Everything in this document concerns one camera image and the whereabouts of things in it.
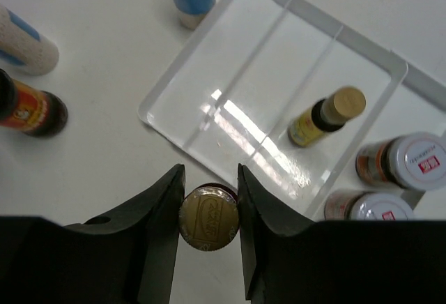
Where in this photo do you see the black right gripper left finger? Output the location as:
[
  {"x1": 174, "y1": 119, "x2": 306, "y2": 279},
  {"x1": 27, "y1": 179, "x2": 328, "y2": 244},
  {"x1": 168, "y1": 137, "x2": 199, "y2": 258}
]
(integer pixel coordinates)
[{"x1": 1, "y1": 165, "x2": 185, "y2": 303}]

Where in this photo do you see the red-lid chili sauce jar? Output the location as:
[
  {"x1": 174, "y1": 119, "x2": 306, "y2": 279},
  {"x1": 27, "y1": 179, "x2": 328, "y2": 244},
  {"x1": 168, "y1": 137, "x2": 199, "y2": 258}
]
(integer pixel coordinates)
[{"x1": 1, "y1": 70, "x2": 68, "y2": 137}]

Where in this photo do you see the white divided organizer tray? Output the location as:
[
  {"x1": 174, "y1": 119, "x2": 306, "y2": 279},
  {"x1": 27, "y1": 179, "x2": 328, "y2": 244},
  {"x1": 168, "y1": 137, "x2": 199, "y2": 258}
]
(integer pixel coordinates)
[{"x1": 137, "y1": 0, "x2": 445, "y2": 220}]

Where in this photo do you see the white-lid chili sauce jar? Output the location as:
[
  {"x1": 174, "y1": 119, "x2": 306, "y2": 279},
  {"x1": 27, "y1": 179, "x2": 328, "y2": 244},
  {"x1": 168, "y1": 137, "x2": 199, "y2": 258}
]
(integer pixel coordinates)
[{"x1": 355, "y1": 132, "x2": 445, "y2": 191}]

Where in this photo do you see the small yellow-label bottle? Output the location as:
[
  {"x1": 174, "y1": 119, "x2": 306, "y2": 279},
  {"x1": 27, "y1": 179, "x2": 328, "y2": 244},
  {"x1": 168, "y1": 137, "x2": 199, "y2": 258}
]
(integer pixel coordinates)
[
  {"x1": 287, "y1": 86, "x2": 367, "y2": 147},
  {"x1": 178, "y1": 183, "x2": 240, "y2": 252}
]

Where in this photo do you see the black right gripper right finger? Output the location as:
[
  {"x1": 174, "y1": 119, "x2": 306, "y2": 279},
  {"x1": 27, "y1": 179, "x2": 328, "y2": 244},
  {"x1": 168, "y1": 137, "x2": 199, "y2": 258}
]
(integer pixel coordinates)
[{"x1": 238, "y1": 165, "x2": 445, "y2": 303}]

